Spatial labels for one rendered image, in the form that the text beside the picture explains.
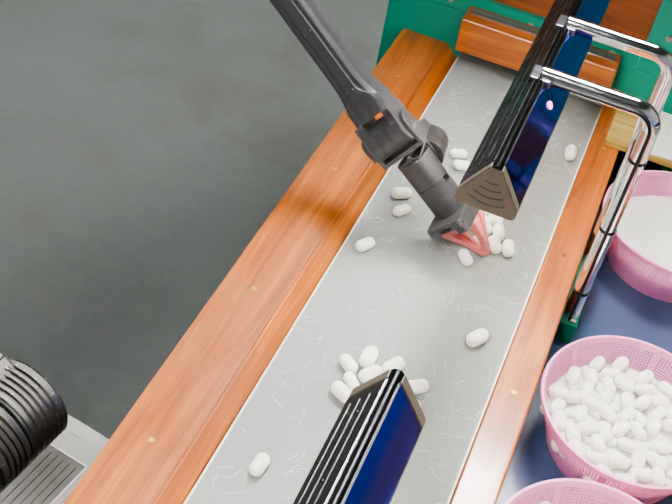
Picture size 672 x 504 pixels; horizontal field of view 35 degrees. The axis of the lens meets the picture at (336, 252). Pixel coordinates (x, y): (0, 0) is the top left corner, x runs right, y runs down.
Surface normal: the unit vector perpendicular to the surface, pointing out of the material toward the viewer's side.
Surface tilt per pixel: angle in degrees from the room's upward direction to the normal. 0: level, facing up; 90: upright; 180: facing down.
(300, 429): 0
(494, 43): 90
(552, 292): 0
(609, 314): 0
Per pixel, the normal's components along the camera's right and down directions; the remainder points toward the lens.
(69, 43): 0.14, -0.71
